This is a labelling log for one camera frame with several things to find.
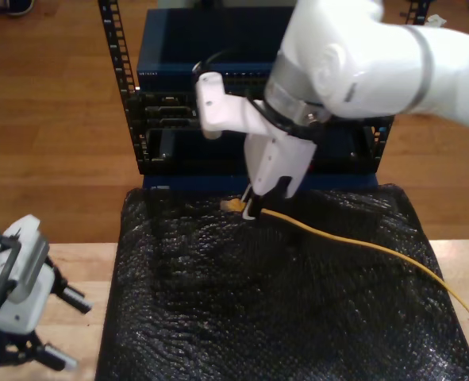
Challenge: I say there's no blue network switch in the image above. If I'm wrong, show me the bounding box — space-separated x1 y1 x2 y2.
136 7 298 93

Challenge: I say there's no pale grey box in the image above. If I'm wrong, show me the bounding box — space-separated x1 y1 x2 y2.
156 0 298 10

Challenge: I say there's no black perforated rack post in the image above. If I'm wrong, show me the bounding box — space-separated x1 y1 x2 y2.
97 0 147 175
371 0 432 175

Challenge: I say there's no yellow network cable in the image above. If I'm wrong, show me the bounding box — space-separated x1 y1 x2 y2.
221 199 469 346

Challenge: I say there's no black bubble wrap mat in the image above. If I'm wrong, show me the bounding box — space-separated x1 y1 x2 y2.
94 183 469 381

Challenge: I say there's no black rack shelf tray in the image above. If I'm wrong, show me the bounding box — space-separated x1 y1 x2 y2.
140 127 378 175

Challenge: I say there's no black rack server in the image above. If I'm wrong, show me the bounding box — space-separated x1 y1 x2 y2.
126 90 394 130

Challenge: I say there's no person's dark shoe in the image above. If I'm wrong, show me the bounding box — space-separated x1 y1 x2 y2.
6 0 36 17

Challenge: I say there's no blue flat base box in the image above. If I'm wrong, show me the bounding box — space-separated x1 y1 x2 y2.
142 173 379 195

